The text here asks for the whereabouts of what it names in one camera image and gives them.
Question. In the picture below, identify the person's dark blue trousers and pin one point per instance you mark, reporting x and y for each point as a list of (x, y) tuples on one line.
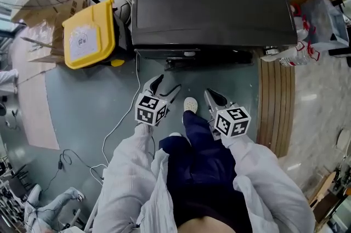
[(203, 160)]

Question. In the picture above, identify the person's right forearm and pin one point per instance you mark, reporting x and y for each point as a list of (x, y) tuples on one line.
[(263, 171)]

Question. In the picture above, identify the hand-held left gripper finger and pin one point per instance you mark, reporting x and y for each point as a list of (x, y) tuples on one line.
[(149, 86), (172, 97)]

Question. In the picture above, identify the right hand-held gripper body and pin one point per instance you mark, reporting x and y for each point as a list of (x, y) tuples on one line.
[(233, 122)]

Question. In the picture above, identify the white ribbed fabric garment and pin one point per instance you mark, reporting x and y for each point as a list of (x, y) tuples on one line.
[(161, 193)]

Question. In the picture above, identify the person's left forearm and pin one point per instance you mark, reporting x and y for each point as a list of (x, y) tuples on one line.
[(126, 166)]

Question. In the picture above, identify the person's white shoe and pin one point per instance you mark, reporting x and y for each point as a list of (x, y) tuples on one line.
[(175, 134), (190, 104)]

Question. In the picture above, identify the cardboard box with warning label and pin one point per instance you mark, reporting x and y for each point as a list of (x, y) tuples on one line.
[(52, 42)]

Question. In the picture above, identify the person's left white shoe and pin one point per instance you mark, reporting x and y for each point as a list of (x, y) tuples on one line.
[(175, 134)]

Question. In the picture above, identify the clear plastic bag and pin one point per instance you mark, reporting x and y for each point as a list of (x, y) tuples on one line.
[(326, 20)]

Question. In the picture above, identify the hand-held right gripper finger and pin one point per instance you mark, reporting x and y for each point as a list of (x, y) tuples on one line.
[(210, 105), (223, 104)]

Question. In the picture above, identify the clear plastic water bottle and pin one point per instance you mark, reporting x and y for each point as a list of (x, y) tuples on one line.
[(296, 57)]

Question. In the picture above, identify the black bin with yellow lid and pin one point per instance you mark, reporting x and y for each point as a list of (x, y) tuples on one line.
[(87, 34)]

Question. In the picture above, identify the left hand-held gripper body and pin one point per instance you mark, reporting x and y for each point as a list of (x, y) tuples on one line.
[(150, 110)]

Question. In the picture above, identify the person's black top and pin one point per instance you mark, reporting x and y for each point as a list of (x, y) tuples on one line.
[(211, 210)]

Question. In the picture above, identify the black cart machine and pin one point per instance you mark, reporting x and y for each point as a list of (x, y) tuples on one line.
[(208, 7)]

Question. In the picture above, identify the flat cardboard sheet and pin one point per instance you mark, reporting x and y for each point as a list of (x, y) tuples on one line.
[(38, 111)]

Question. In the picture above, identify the person's right white shoe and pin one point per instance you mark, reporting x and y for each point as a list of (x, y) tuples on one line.
[(190, 104)]

